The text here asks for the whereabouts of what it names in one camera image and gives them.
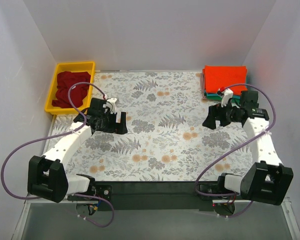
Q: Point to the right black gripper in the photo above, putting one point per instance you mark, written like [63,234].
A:
[221,114]

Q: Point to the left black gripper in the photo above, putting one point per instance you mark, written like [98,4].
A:
[113,124]

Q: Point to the orange t shirt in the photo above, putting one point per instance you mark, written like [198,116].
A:
[217,77]

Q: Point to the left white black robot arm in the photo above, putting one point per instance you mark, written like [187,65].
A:
[47,176]

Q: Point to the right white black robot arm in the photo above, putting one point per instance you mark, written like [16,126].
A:
[267,181]

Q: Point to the folded green t shirt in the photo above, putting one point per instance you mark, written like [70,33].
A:
[214,98]

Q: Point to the folded teal t shirt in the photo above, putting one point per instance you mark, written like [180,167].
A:
[216,95]

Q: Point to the folded pink t shirt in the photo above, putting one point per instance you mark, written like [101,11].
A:
[202,85]

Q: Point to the floral patterned table mat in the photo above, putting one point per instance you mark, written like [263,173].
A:
[165,140]

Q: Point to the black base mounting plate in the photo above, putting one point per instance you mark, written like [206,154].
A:
[149,195]

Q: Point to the dark red t shirt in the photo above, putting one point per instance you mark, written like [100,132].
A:
[67,79]

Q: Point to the yellow plastic bin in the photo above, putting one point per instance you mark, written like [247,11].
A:
[74,67]

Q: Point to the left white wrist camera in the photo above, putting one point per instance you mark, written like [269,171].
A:
[111,103]

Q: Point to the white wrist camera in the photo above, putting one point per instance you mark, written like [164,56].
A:
[226,95]
[111,103]

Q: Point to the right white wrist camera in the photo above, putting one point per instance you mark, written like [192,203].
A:
[226,95]

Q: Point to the aluminium frame rail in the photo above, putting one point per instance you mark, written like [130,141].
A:
[157,211]

